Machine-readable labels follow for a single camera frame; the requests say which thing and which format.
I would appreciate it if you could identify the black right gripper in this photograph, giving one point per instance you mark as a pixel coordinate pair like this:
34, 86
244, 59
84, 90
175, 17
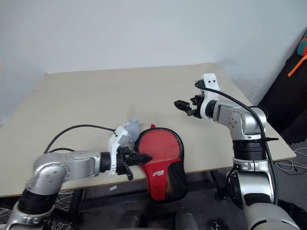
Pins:
198, 104

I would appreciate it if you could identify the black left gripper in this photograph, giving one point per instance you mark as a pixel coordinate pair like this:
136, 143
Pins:
121, 160

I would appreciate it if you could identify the red table tennis paddle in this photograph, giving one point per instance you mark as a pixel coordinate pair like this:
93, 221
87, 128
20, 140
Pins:
159, 146

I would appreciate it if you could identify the red black paddle case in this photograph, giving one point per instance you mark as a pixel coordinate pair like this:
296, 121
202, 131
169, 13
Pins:
168, 167

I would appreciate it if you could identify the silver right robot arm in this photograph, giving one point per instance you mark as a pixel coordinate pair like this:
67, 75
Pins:
249, 148

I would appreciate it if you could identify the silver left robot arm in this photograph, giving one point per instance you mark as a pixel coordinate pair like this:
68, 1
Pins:
72, 164

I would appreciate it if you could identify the dark rounded shape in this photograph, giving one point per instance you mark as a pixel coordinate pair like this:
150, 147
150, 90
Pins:
130, 219
187, 220

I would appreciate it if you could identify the large black box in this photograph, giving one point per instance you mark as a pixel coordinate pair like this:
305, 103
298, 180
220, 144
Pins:
283, 105

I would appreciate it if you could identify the teal orange object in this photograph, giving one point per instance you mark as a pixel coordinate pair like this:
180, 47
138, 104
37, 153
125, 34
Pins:
303, 46

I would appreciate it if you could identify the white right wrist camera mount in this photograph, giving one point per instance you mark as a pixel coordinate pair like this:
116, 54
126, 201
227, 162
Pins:
210, 95

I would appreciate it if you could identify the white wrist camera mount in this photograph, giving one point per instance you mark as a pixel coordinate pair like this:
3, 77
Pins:
115, 143
210, 95

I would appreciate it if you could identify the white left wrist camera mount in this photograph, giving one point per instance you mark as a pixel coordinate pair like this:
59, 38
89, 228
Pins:
115, 143

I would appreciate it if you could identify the black table frame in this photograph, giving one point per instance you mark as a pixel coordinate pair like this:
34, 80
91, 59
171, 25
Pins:
213, 182

